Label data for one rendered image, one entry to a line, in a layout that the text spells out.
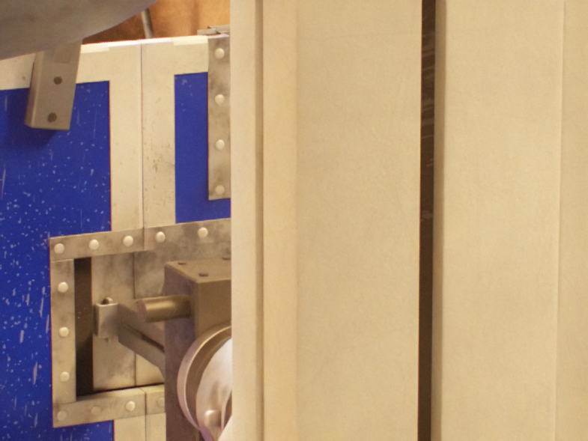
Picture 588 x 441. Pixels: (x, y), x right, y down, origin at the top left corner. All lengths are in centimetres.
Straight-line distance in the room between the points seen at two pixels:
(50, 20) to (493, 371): 45
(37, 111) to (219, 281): 17
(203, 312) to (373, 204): 106
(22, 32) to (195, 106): 76
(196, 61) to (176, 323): 19
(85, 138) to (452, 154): 116
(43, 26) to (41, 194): 72
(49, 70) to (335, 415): 113
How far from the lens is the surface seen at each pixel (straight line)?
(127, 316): 205
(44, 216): 202
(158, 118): 204
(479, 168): 87
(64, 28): 131
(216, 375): 187
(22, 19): 129
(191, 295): 192
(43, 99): 199
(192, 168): 206
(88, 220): 204
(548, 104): 88
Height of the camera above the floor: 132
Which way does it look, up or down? 13 degrees down
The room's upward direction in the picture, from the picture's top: straight up
